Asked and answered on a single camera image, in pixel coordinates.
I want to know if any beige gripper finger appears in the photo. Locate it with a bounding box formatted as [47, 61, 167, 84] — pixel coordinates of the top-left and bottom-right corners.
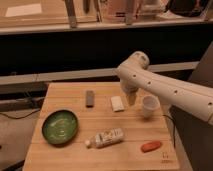
[126, 93, 137, 106]

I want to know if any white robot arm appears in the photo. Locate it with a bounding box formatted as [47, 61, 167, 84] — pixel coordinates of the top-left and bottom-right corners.
[115, 51, 213, 125]

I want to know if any white paper sheet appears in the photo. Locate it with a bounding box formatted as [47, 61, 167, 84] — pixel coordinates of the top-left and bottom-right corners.
[5, 3, 42, 17]

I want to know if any white plastic cup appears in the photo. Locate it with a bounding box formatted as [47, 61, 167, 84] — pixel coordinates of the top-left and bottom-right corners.
[142, 95, 160, 118]

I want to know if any black cable on floor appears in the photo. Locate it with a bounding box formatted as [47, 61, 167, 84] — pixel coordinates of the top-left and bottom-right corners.
[0, 108, 42, 121]

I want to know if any green ceramic bowl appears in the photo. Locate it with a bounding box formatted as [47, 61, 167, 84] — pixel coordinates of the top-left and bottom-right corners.
[42, 110, 78, 145]

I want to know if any clear plastic bottle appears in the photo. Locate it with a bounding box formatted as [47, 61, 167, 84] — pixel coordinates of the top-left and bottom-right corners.
[85, 128, 124, 148]

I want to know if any red oblong toy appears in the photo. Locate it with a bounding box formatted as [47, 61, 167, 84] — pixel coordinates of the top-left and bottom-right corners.
[141, 141, 162, 153]

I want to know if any dark bag on shelf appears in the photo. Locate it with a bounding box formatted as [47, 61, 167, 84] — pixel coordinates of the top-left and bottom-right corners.
[166, 0, 210, 17]

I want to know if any white rectangular sponge block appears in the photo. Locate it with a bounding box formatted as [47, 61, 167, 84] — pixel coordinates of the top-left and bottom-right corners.
[110, 96, 124, 112]

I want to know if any dark grey eraser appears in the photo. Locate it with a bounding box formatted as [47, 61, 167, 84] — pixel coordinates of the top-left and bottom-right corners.
[86, 91, 95, 107]

